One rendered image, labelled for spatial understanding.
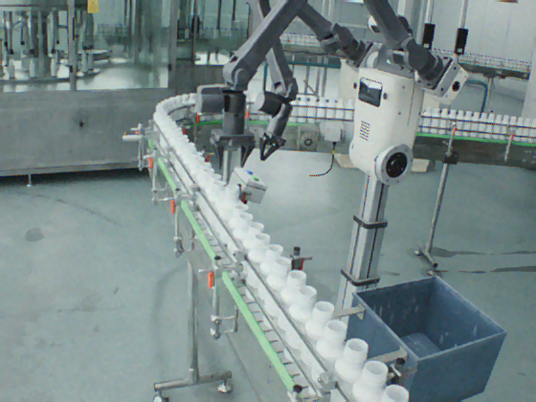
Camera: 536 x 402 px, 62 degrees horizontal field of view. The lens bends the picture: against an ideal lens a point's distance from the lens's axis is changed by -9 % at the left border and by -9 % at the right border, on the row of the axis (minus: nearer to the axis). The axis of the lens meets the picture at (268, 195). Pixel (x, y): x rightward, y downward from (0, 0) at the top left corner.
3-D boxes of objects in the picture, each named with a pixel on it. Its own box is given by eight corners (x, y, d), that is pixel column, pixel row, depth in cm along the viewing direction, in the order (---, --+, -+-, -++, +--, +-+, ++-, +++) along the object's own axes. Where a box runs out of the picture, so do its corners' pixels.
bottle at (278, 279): (257, 319, 109) (263, 256, 103) (280, 313, 112) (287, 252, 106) (271, 334, 104) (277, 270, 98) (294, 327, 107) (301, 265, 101)
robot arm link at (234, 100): (250, 91, 120) (242, 87, 125) (224, 91, 118) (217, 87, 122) (248, 118, 123) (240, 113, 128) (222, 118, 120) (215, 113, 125)
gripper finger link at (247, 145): (254, 171, 129) (256, 137, 125) (228, 172, 126) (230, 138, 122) (245, 163, 134) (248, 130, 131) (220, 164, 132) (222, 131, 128)
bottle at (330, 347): (343, 402, 86) (358, 334, 80) (313, 407, 84) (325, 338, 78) (332, 380, 91) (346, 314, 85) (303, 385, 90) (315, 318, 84)
